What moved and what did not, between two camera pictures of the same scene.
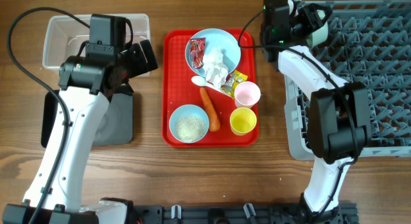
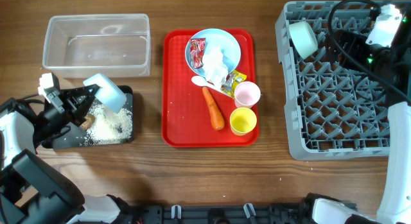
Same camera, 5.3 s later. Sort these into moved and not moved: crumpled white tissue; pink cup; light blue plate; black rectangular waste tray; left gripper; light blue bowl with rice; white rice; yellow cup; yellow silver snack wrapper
Moved: light blue bowl with rice; white rice; left gripper
Not moved: crumpled white tissue; yellow cup; light blue plate; pink cup; yellow silver snack wrapper; black rectangular waste tray
